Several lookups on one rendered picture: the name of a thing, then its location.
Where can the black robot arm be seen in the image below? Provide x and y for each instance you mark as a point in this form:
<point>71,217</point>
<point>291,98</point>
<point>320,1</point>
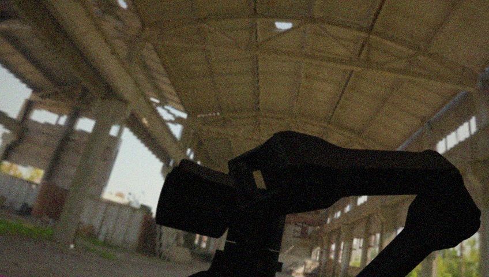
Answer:
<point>305,173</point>

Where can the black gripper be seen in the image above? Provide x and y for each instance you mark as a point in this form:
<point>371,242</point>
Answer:
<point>238,255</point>

